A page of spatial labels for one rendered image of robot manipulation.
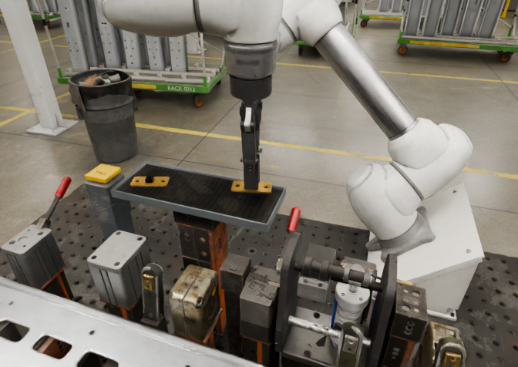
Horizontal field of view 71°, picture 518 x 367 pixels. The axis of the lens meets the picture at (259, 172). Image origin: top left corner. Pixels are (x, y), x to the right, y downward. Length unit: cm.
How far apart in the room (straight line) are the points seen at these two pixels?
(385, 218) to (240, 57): 73
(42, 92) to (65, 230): 276
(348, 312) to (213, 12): 55
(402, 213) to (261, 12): 79
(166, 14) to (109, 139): 277
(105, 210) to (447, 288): 94
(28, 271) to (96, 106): 232
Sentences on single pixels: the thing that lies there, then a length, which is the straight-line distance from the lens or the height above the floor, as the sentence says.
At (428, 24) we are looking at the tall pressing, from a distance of 733.
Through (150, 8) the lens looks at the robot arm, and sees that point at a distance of 61.
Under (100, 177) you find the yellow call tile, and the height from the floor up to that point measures 116.
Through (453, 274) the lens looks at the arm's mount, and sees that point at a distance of 115.
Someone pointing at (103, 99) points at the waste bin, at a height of 60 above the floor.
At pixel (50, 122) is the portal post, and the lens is 433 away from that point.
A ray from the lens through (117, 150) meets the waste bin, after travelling 339.
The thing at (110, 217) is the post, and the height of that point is 105.
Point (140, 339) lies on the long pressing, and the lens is 78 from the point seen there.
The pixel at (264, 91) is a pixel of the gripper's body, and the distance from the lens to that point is 64.
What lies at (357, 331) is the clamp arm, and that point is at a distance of 65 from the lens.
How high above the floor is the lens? 162
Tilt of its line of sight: 32 degrees down
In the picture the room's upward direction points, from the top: straight up
